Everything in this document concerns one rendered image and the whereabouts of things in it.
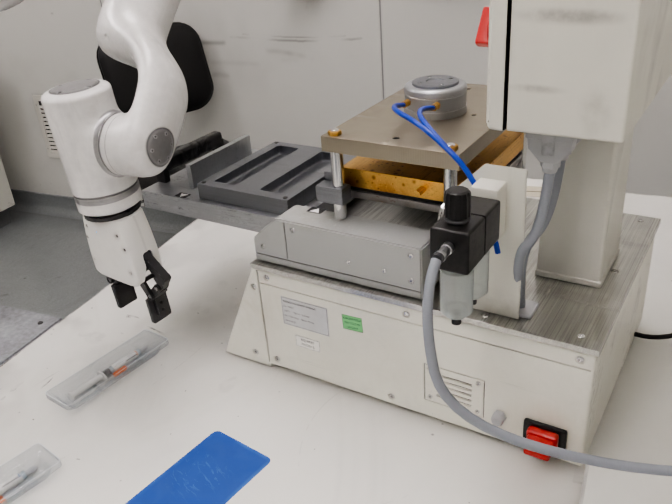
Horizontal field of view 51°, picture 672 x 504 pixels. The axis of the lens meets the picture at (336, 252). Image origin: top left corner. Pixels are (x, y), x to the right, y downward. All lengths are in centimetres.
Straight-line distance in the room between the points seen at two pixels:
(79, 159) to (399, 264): 41
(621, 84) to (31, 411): 86
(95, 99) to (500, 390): 59
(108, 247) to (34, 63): 258
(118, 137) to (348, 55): 182
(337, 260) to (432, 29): 169
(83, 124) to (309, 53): 185
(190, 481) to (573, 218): 55
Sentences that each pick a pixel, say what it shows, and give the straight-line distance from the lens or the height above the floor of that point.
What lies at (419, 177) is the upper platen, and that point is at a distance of 86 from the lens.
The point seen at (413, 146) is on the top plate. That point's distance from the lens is 81.
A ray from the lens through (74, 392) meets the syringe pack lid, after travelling 108.
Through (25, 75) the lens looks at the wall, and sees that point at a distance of 359.
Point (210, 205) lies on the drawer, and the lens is 107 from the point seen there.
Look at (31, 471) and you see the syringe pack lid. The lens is 98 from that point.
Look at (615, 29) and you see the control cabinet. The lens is 68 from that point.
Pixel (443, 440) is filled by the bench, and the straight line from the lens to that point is 93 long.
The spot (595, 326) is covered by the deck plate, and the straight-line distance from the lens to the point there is 83.
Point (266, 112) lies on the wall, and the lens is 284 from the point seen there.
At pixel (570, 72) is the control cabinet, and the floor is 121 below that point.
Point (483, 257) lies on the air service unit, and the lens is 73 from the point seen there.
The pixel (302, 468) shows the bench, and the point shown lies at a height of 75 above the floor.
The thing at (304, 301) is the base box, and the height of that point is 89.
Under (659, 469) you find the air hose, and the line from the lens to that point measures 74.
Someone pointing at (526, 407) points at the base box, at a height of 82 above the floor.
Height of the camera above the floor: 138
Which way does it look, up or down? 28 degrees down
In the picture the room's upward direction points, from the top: 5 degrees counter-clockwise
